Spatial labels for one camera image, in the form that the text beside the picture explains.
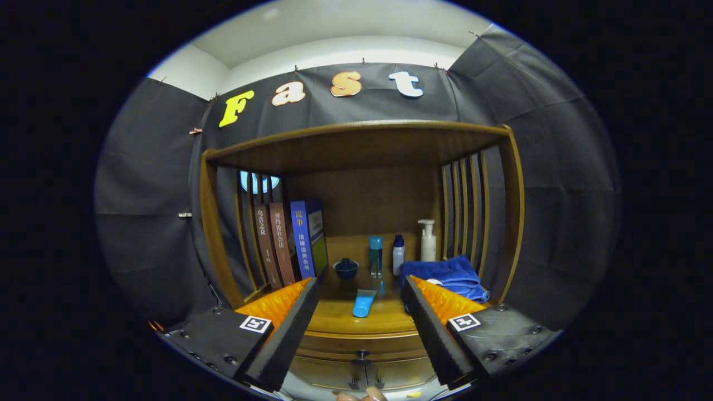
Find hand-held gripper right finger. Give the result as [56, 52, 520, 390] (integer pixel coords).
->
[401, 276, 560, 392]

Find wooden countertop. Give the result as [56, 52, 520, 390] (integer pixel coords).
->
[245, 234, 505, 335]

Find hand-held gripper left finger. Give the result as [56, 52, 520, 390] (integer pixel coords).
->
[149, 277, 321, 393]

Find white bottle with blue cap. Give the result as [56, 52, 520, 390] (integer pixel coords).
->
[392, 234, 406, 277]

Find dark brown book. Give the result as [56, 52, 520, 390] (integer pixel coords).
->
[253, 204, 282, 290]

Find blue glass bottle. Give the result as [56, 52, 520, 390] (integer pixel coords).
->
[369, 236, 384, 279]

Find thick blue book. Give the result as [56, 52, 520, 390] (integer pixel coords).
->
[290, 199, 329, 280]

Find wooden cabinet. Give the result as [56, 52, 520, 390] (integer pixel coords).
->
[199, 120, 525, 393]

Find wooden cabinet door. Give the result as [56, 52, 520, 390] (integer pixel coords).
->
[365, 359, 438, 390]
[290, 356, 367, 392]

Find white pump bottle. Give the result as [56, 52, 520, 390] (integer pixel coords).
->
[418, 219, 437, 262]

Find blue lidded teacup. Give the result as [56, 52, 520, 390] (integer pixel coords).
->
[333, 258, 359, 280]

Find wooden drawer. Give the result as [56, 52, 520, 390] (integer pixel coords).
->
[295, 331, 429, 365]

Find light blue cosmetic tube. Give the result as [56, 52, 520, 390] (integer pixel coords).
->
[352, 288, 378, 319]

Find folded blue towel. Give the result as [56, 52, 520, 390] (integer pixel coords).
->
[399, 255, 491, 303]

